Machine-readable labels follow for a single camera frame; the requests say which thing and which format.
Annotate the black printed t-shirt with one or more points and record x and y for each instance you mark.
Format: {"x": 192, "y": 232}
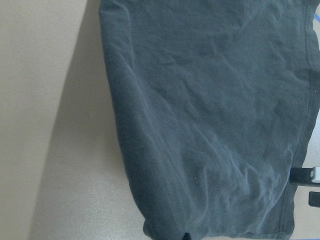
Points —
{"x": 214, "y": 101}

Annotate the brown table mat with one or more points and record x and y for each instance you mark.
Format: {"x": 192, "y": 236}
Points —
{"x": 62, "y": 174}

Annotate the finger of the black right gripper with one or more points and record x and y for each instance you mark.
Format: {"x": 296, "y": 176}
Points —
{"x": 309, "y": 177}
{"x": 314, "y": 199}

